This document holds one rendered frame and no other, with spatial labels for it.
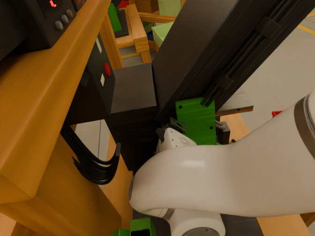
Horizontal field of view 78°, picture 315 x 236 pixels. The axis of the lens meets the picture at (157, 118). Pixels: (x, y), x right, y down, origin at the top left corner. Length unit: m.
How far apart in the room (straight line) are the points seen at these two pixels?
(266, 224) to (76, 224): 0.58
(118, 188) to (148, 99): 0.43
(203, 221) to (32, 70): 0.30
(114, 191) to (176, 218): 0.58
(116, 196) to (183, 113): 0.47
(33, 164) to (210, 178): 0.18
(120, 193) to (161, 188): 0.63
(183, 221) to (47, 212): 0.25
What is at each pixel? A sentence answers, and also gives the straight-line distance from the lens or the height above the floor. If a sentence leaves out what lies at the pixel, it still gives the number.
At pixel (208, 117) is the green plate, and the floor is 1.21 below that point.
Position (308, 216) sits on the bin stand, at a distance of 1.47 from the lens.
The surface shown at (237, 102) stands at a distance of 0.80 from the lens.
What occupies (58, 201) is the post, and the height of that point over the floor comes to 1.30.
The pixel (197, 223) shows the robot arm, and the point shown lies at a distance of 0.32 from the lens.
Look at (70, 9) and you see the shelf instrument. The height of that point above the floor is 1.56.
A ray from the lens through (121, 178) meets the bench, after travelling 0.92.
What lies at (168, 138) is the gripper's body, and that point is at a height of 1.28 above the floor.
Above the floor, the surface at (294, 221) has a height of 0.90.
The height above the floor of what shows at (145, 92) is 1.24.
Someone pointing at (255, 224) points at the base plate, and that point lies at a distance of 0.79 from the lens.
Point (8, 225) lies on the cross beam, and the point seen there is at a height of 1.27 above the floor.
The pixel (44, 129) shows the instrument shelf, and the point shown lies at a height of 1.52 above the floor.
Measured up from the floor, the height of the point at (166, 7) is 0.83.
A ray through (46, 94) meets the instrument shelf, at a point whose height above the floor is 1.54.
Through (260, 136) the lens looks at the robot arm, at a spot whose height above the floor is 1.48.
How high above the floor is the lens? 1.63
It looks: 42 degrees down
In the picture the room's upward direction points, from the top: 12 degrees counter-clockwise
